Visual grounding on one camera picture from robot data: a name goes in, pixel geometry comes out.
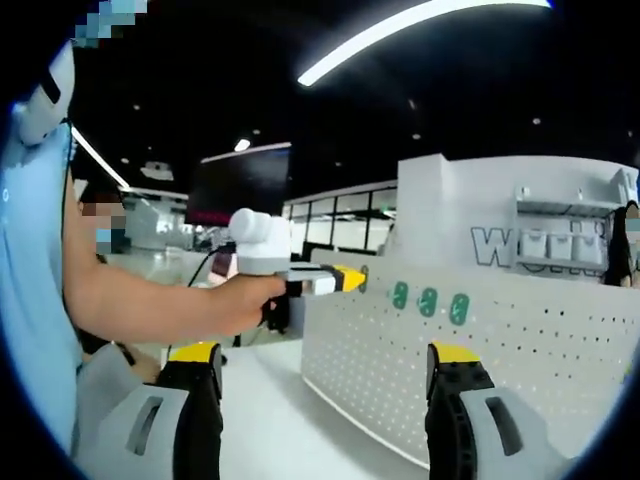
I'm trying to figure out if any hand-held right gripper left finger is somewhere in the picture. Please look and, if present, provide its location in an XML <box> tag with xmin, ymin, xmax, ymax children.
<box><xmin>99</xmin><ymin>341</ymin><xmax>225</xmax><ymax>480</ymax></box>

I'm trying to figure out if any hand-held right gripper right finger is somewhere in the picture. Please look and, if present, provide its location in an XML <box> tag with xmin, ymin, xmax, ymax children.
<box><xmin>425</xmin><ymin>341</ymin><xmax>569</xmax><ymax>480</ymax></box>

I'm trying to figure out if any white perforated mounting plate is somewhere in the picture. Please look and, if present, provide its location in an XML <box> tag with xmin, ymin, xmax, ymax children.
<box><xmin>299</xmin><ymin>261</ymin><xmax>640</xmax><ymax>472</ymax></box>

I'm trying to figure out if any person's left hand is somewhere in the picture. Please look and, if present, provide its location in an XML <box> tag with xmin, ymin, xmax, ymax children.
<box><xmin>206</xmin><ymin>273</ymin><xmax>290</xmax><ymax>338</ymax></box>

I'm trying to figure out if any black hanging screen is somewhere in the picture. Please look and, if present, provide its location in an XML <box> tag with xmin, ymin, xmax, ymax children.
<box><xmin>183</xmin><ymin>143</ymin><xmax>293</xmax><ymax>227</ymax></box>

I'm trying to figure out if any long ceiling light strip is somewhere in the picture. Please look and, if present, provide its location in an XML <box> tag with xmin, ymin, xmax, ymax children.
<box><xmin>296</xmin><ymin>0</ymin><xmax>552</xmax><ymax>87</ymax></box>
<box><xmin>69</xmin><ymin>124</ymin><xmax>132</xmax><ymax>192</ymax></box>

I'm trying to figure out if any person in light-blue shirt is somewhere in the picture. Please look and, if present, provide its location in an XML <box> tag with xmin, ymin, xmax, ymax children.
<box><xmin>0</xmin><ymin>122</ymin><xmax>85</xmax><ymax>454</ymax></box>

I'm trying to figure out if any white storage bin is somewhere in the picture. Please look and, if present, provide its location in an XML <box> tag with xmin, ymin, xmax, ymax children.
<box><xmin>521</xmin><ymin>232</ymin><xmax>550</xmax><ymax>262</ymax></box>
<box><xmin>576</xmin><ymin>234</ymin><xmax>607</xmax><ymax>265</ymax></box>
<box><xmin>549</xmin><ymin>233</ymin><xmax>577</xmax><ymax>262</ymax></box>

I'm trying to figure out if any white chest-worn device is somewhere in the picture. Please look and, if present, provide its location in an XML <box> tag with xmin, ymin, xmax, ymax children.
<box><xmin>13</xmin><ymin>40</ymin><xmax>77</xmax><ymax>147</ymax></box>

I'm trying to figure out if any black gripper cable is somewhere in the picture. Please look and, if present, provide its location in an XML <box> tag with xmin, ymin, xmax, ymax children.
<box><xmin>186</xmin><ymin>246</ymin><xmax>237</xmax><ymax>290</ymax></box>

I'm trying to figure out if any white wall shelf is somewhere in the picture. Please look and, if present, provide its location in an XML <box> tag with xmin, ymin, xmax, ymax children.
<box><xmin>513</xmin><ymin>167</ymin><xmax>640</xmax><ymax>275</ymax></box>

